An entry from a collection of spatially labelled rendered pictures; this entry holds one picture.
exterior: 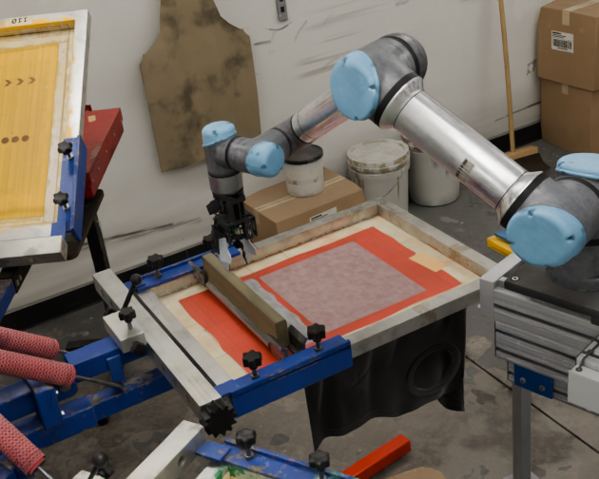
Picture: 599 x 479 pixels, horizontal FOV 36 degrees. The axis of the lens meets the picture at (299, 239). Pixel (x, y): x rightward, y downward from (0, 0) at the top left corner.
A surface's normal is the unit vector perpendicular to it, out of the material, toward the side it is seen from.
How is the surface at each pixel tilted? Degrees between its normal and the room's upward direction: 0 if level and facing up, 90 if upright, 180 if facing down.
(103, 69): 90
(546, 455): 0
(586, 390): 90
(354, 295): 0
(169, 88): 88
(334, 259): 0
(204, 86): 89
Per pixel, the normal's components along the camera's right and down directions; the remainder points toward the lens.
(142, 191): 0.50, 0.36
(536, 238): -0.52, 0.51
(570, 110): -0.87, 0.31
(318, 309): -0.11, -0.88
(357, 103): -0.71, 0.34
